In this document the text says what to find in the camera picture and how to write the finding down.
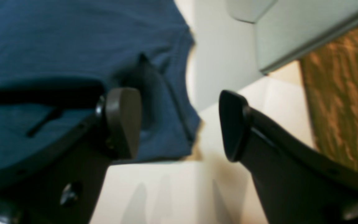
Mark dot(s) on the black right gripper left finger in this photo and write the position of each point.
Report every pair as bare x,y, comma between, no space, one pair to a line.
61,184

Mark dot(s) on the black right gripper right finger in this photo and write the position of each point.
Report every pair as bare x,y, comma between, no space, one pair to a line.
295,184

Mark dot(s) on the dark blue T-shirt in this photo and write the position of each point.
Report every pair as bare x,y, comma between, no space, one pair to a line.
57,57

